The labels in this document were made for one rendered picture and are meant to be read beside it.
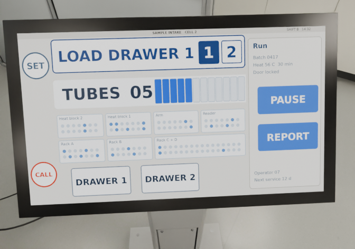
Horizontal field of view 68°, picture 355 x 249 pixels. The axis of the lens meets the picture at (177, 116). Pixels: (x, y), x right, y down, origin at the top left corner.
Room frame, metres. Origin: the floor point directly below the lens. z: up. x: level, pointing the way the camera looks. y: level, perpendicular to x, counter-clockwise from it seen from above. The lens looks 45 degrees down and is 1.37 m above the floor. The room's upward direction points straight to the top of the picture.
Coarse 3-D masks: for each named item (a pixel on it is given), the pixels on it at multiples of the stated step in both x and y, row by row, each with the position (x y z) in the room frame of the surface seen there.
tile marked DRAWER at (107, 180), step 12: (72, 168) 0.24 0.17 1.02; (84, 168) 0.24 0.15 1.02; (96, 168) 0.24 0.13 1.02; (108, 168) 0.24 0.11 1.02; (120, 168) 0.24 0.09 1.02; (72, 180) 0.23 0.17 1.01; (84, 180) 0.23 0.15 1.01; (96, 180) 0.23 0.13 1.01; (108, 180) 0.23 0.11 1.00; (120, 180) 0.23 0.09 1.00; (72, 192) 0.21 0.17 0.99; (84, 192) 0.21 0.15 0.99; (96, 192) 0.21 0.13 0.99; (108, 192) 0.21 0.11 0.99; (120, 192) 0.22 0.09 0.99
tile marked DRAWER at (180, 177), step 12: (144, 168) 0.24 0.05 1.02; (156, 168) 0.24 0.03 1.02; (168, 168) 0.24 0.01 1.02; (180, 168) 0.24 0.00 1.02; (192, 168) 0.24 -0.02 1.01; (144, 180) 0.23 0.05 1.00; (156, 180) 0.23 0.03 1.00; (168, 180) 0.23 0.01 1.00; (180, 180) 0.23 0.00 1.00; (192, 180) 0.23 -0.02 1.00; (144, 192) 0.22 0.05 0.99; (156, 192) 0.22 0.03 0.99; (168, 192) 0.22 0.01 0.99
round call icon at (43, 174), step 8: (56, 160) 0.25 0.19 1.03; (32, 168) 0.24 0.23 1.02; (40, 168) 0.24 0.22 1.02; (48, 168) 0.24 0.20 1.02; (56, 168) 0.24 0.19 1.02; (32, 176) 0.23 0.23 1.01; (40, 176) 0.23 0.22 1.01; (48, 176) 0.23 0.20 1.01; (56, 176) 0.23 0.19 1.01; (32, 184) 0.22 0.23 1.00; (40, 184) 0.22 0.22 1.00; (48, 184) 0.22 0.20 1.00; (56, 184) 0.22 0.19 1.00
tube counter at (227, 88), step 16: (128, 80) 0.33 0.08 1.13; (144, 80) 0.33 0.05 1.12; (160, 80) 0.33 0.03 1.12; (176, 80) 0.33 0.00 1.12; (192, 80) 0.33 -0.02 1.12; (208, 80) 0.33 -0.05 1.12; (224, 80) 0.34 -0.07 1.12; (240, 80) 0.34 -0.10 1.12; (144, 96) 0.32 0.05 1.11; (160, 96) 0.32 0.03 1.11; (176, 96) 0.32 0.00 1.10; (192, 96) 0.32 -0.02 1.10; (208, 96) 0.32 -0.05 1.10; (224, 96) 0.32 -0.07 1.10; (240, 96) 0.32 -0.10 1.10
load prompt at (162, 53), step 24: (72, 48) 0.36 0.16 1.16; (96, 48) 0.36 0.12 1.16; (120, 48) 0.36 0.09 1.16; (144, 48) 0.36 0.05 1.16; (168, 48) 0.36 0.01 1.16; (192, 48) 0.37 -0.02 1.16; (216, 48) 0.37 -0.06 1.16; (240, 48) 0.37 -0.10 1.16; (72, 72) 0.34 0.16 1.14; (96, 72) 0.34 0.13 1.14
